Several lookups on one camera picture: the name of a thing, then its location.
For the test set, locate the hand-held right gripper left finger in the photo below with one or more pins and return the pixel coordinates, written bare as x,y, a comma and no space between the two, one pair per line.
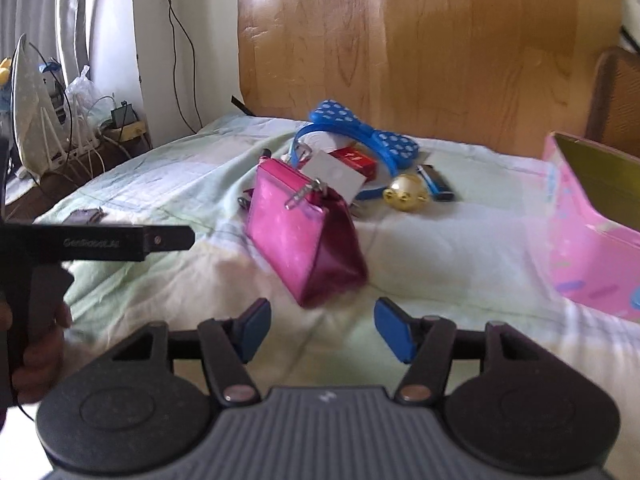
255,327

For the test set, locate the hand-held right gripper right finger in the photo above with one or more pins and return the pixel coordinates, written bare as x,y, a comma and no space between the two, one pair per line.
392,327

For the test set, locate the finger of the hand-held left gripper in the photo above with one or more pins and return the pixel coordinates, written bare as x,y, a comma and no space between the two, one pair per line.
167,238

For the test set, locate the shiny pink purse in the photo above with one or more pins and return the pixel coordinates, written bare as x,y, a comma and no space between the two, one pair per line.
295,230

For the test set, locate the pink box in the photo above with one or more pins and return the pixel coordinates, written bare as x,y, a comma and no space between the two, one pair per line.
580,260

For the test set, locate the person's left hand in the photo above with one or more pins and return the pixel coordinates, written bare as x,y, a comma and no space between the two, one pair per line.
42,355

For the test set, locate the light green bed sheet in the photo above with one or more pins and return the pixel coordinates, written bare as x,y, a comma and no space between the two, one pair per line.
175,175

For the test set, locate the yellowish power strip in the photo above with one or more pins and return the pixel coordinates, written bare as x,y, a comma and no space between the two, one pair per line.
127,131

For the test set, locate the black power adapter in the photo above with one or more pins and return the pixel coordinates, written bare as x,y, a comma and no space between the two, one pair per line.
122,115

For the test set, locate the gold ball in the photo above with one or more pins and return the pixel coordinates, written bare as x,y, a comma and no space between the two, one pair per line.
405,192

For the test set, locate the folded ironing board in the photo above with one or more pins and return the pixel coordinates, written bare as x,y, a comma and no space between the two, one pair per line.
27,105

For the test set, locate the blue lighter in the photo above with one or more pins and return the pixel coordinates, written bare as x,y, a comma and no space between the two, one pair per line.
433,181

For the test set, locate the clear plastic bag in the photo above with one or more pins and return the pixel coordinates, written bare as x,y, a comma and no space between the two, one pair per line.
82,92

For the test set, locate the white card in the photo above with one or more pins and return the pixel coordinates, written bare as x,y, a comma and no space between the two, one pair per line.
332,175

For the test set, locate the red box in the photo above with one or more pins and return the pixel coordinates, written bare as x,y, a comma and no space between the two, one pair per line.
357,160

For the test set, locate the yellow toy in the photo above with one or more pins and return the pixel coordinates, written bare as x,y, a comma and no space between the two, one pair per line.
4,71

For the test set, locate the grey curtain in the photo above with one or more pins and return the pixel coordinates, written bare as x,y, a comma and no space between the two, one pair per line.
30,0

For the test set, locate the wooden headboard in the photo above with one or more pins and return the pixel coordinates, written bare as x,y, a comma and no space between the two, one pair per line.
425,35

